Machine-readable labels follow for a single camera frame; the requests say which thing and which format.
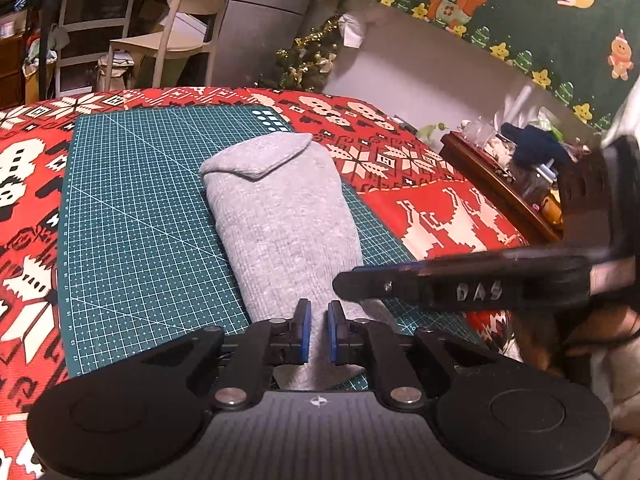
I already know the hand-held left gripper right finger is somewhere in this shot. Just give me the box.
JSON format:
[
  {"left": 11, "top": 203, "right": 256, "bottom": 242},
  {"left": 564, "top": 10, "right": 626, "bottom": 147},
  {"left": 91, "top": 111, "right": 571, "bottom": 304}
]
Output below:
[{"left": 327, "top": 300, "right": 498, "bottom": 409}]

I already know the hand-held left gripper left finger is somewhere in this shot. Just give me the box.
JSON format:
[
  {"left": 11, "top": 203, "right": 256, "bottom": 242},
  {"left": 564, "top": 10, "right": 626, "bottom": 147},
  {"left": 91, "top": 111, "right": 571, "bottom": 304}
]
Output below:
[{"left": 140, "top": 299, "right": 312, "bottom": 409}]

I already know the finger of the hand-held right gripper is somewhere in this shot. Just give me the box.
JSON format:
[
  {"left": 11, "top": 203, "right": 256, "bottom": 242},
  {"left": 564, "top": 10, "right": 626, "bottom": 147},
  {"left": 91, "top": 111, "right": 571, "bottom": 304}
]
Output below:
[{"left": 332, "top": 264, "right": 401, "bottom": 306}]

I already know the grey polo shirt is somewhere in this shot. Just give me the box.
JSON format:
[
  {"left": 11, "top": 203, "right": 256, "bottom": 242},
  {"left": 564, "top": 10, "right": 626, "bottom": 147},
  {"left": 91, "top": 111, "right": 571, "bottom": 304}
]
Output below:
[{"left": 199, "top": 132, "right": 396, "bottom": 391}]

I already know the person's right hand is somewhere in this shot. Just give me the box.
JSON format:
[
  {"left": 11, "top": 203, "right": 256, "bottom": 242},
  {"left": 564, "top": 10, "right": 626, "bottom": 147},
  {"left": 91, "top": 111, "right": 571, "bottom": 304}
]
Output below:
[{"left": 510, "top": 305, "right": 640, "bottom": 381}]

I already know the red patterned blanket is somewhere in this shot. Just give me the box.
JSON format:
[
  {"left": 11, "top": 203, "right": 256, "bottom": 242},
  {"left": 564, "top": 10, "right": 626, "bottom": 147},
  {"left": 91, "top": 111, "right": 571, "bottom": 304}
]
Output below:
[{"left": 0, "top": 86, "right": 531, "bottom": 480}]

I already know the wooden bedside table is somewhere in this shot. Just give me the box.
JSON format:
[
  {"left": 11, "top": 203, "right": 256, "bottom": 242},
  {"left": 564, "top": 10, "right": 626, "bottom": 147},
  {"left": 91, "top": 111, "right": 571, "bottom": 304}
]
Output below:
[{"left": 440, "top": 130, "right": 566, "bottom": 243}]

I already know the dark blue knitted cloth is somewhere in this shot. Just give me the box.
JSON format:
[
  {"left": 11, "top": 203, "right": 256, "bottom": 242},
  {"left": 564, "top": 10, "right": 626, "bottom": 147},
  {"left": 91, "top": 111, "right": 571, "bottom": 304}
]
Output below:
[{"left": 500, "top": 122, "right": 573, "bottom": 171}]

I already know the green dinosaur toy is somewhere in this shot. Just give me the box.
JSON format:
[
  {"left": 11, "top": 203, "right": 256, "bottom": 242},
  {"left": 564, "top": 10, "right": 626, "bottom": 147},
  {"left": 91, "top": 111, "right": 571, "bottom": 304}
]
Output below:
[{"left": 417, "top": 121, "right": 451, "bottom": 142}]

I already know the pink quilted garment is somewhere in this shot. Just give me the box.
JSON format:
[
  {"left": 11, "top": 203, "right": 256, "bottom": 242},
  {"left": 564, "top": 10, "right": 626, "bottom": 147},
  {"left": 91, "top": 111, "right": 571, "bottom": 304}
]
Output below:
[{"left": 590, "top": 345, "right": 640, "bottom": 466}]

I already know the green cutting mat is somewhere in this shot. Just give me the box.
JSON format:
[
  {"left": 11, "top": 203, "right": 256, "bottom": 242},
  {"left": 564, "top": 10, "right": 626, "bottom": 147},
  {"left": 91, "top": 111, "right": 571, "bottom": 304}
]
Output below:
[{"left": 57, "top": 105, "right": 488, "bottom": 392}]

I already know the small decorated fir tree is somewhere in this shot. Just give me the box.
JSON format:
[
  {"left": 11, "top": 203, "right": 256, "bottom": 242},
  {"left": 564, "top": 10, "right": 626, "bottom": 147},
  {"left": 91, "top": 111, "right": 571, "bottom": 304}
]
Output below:
[{"left": 255, "top": 12, "right": 346, "bottom": 93}]

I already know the grey refrigerator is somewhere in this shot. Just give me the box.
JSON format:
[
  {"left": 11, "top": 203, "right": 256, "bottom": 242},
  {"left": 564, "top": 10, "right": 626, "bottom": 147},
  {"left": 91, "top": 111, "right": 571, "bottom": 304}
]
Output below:
[{"left": 220, "top": 0, "right": 331, "bottom": 88}]

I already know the white canvas bag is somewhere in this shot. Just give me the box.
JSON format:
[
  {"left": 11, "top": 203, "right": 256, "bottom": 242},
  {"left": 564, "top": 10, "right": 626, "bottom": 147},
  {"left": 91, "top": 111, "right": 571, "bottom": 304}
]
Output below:
[{"left": 95, "top": 52, "right": 136, "bottom": 92}]

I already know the beige plastic chair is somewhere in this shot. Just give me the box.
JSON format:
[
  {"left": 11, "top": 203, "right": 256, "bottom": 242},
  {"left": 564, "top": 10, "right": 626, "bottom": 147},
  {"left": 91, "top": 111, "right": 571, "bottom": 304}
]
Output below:
[{"left": 102, "top": 0, "right": 241, "bottom": 96}]

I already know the dark wooden desk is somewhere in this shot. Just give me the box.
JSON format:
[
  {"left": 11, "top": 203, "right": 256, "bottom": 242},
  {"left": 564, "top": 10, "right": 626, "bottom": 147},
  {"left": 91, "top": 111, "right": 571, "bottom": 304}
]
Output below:
[{"left": 37, "top": 0, "right": 201, "bottom": 103}]

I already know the brown wooden drawer cabinet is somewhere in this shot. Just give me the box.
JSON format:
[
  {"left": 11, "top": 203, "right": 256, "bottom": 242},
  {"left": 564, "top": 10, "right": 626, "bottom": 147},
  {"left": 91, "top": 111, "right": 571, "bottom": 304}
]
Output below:
[{"left": 0, "top": 32, "right": 28, "bottom": 111}]

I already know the white paper on wall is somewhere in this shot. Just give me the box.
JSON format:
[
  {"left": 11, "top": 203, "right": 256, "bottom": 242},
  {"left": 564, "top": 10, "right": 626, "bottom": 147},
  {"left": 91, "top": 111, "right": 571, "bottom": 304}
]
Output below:
[{"left": 337, "top": 12, "right": 368, "bottom": 50}]

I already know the green festive wall banner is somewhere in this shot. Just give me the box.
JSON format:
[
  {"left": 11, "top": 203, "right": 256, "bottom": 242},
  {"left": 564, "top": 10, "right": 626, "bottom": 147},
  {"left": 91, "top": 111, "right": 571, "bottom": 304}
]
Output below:
[{"left": 320, "top": 0, "right": 640, "bottom": 133}]

